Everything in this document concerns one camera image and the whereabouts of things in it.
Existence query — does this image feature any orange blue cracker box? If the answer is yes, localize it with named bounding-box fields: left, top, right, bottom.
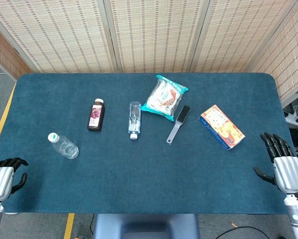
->
left=199, top=104, right=246, bottom=151

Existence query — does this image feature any blue felt table mat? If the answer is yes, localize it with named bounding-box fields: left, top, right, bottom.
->
left=0, top=72, right=298, bottom=215

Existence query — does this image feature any clear bottle green-white cap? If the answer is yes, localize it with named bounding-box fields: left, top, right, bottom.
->
left=47, top=132, right=80, bottom=159

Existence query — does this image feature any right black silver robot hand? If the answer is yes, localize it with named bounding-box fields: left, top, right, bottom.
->
left=253, top=132, right=298, bottom=194

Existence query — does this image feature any beige bamboo screen panel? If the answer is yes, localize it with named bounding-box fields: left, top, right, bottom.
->
left=103, top=0, right=210, bottom=74
left=190, top=0, right=298, bottom=73
left=0, top=0, right=119, bottom=74
left=249, top=0, right=298, bottom=108

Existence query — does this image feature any brown bamboo screen panel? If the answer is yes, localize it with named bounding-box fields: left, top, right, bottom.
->
left=0, top=19, right=34, bottom=80

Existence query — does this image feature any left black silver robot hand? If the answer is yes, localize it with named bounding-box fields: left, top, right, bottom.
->
left=0, top=157, right=29, bottom=201

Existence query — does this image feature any clear bottle white cap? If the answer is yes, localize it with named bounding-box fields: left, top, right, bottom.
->
left=127, top=101, right=142, bottom=140

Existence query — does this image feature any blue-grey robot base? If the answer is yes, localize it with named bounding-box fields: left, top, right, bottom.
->
left=93, top=213, right=200, bottom=239

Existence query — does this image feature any black floor cable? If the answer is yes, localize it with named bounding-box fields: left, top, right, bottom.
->
left=214, top=226, right=269, bottom=239

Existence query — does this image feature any teal white snack package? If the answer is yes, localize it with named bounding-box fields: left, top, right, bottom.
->
left=140, top=74, right=190, bottom=122

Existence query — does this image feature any black bristle grey brush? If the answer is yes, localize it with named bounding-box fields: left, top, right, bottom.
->
left=166, top=105, right=191, bottom=144

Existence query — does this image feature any dark juice bottle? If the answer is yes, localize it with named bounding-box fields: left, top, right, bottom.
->
left=87, top=98, right=105, bottom=132

